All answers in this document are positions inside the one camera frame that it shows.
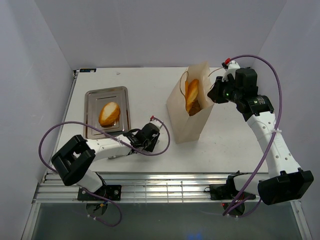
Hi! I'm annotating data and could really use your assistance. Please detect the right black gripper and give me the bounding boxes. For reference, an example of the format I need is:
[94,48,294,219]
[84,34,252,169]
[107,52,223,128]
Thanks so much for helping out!
[207,75,242,104]

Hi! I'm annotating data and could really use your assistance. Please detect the long baguette bread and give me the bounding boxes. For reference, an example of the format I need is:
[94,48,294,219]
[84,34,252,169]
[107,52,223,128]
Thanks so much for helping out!
[184,80,189,97]
[185,79,199,113]

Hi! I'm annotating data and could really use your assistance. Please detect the beige paper bag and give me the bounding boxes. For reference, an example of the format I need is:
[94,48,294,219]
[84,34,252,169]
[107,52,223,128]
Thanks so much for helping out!
[166,61,214,144]

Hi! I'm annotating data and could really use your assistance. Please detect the metal tongs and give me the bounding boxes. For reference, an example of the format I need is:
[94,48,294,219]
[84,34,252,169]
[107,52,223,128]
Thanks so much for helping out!
[107,155,124,161]

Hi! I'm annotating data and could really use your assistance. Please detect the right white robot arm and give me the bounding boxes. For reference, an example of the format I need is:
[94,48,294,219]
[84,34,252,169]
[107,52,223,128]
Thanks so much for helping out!
[207,63,314,205]

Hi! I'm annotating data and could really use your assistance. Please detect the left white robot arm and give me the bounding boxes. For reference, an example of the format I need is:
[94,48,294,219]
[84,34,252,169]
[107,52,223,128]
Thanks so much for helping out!
[51,120,162,200]

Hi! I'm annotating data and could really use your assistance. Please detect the oval bread loaf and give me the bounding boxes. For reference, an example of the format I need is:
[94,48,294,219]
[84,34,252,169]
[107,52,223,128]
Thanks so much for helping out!
[98,102,121,127]

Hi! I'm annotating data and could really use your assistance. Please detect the metal tray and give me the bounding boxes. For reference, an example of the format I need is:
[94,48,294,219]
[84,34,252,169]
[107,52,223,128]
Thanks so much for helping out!
[84,86,131,136]

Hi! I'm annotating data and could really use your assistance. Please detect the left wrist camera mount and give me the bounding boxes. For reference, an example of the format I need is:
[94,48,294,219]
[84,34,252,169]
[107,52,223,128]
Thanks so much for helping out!
[149,116,163,130]

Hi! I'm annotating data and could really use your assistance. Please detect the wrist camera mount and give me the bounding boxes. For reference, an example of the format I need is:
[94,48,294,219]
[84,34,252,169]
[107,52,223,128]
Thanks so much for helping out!
[222,58,241,82]
[149,116,163,130]

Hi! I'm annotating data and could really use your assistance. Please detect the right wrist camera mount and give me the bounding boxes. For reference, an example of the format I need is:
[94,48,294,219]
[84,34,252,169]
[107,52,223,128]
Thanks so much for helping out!
[222,58,241,82]

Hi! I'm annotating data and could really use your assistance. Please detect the aluminium frame rail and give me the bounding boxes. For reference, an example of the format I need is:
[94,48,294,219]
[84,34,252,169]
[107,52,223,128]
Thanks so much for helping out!
[33,173,228,204]

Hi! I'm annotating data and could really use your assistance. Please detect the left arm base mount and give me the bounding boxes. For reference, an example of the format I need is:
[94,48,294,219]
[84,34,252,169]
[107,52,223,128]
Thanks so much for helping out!
[77,185,122,201]

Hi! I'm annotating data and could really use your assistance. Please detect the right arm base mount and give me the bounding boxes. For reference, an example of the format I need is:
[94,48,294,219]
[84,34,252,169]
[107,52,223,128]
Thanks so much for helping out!
[204,183,257,201]

